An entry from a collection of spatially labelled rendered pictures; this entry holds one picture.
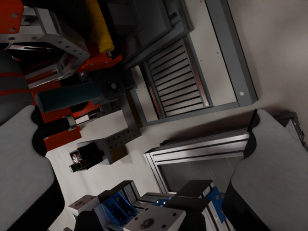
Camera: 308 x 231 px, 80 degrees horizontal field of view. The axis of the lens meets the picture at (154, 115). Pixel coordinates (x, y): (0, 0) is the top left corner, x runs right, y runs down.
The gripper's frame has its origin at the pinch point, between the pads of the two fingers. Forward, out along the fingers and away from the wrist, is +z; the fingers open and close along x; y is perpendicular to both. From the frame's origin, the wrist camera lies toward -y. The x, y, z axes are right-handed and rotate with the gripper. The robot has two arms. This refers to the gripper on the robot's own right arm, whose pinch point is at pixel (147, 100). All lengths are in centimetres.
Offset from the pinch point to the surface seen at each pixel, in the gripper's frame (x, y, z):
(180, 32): 13, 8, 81
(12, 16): -24.5, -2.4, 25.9
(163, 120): 9, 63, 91
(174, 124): 17, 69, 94
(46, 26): -24.2, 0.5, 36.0
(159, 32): 3, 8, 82
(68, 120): -21.8, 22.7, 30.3
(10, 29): -27.4, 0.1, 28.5
